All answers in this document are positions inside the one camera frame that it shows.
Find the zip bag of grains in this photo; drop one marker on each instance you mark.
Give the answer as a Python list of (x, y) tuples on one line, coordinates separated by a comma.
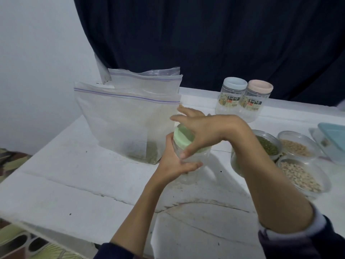
[(145, 83)]

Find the transparent jar pink lid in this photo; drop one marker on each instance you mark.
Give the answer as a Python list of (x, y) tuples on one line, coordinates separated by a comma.
[(256, 102)]

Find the person's right forearm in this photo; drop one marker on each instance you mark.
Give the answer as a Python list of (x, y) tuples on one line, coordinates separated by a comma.
[(269, 186)]

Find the dark navy curtain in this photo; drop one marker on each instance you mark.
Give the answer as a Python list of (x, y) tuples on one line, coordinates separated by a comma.
[(215, 40)]

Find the pile of green beans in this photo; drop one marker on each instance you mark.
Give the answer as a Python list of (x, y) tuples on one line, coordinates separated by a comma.
[(268, 145)]

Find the person's left hand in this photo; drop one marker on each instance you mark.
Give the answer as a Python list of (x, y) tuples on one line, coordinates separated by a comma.
[(172, 171)]

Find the teal lidded plastic container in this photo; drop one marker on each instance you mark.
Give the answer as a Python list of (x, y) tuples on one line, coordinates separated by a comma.
[(333, 141)]

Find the transparent jar green lid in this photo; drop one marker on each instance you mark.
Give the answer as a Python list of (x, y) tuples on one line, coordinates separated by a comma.
[(182, 137)]

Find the clear zip bag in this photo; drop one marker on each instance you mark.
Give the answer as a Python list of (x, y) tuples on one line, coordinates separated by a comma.
[(161, 71)]

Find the person's left forearm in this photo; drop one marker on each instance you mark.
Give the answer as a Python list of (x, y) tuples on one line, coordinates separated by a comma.
[(140, 218)]

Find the person's right hand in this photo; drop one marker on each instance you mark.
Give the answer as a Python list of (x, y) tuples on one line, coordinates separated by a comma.
[(215, 129)]

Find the clear bag with green beans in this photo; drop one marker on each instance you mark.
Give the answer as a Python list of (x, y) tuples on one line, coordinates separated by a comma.
[(118, 124)]

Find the pile of yellow soybeans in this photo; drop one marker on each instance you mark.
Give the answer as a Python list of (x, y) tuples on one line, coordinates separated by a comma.
[(296, 147)]

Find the transparent jar blue lid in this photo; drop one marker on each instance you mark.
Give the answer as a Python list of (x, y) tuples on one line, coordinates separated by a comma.
[(232, 97)]

